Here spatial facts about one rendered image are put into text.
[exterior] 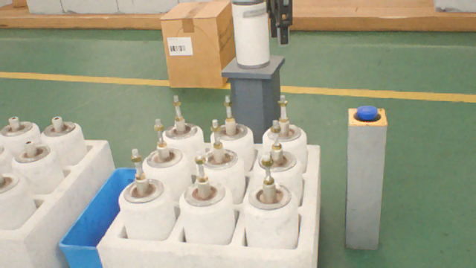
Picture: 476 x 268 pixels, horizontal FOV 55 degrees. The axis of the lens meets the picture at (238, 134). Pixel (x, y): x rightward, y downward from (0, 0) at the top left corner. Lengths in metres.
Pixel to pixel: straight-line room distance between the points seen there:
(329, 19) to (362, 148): 1.77
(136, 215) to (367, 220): 0.49
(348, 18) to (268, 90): 1.44
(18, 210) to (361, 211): 0.70
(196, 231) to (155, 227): 0.08
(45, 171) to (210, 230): 0.43
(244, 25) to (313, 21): 1.47
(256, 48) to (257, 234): 0.58
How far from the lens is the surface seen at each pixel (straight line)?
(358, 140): 0.92
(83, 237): 1.10
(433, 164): 1.40
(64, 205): 1.08
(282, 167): 0.88
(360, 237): 1.06
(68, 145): 1.16
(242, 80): 1.24
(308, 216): 0.87
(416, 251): 1.10
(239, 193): 0.93
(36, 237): 1.01
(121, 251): 0.87
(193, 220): 0.81
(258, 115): 1.27
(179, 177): 0.94
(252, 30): 1.21
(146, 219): 0.85
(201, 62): 1.93
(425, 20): 2.62
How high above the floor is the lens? 0.72
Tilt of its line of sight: 28 degrees down
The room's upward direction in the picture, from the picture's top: 6 degrees counter-clockwise
